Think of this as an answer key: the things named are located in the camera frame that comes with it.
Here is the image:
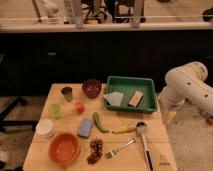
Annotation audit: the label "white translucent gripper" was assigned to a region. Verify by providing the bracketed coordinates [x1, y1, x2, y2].
[158, 87, 185, 125]

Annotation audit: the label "blue sponge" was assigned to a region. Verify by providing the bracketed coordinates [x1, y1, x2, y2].
[77, 118, 93, 138]

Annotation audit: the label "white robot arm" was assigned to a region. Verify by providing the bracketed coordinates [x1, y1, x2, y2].
[158, 61, 213, 124]

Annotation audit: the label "dark purple bowl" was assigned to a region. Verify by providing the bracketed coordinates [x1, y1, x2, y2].
[82, 79, 102, 98]

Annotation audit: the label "orange bowl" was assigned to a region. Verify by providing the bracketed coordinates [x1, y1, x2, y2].
[48, 132, 81, 166]

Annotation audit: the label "white dish brush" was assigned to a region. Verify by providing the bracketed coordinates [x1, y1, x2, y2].
[136, 122, 154, 171]

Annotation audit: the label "tan wooden block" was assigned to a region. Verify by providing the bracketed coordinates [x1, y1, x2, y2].
[128, 91, 143, 107]

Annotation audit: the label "green plastic tray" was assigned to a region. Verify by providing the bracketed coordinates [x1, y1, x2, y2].
[104, 76, 157, 114]

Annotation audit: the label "yellow banana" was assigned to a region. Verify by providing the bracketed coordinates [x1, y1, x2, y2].
[112, 125, 136, 134]

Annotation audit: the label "light blue cloth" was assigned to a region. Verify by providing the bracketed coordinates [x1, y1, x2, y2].
[103, 91, 124, 106]

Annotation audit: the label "silver fork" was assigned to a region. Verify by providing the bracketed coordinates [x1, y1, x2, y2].
[105, 138, 136, 159]

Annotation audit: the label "bunch of dark grapes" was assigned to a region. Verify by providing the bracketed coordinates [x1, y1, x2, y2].
[87, 138, 103, 164]

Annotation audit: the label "orange tomato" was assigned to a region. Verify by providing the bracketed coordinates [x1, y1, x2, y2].
[74, 102, 85, 114]

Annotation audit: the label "dark grey cup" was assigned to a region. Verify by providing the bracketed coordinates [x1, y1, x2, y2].
[61, 87, 73, 102]

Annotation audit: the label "light green cup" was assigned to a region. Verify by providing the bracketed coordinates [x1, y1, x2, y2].
[48, 104, 61, 119]

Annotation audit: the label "white stacked plates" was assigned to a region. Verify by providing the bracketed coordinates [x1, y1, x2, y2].
[36, 119, 54, 138]

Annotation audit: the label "black office chair base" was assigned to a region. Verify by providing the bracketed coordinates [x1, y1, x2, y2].
[0, 95, 38, 133]

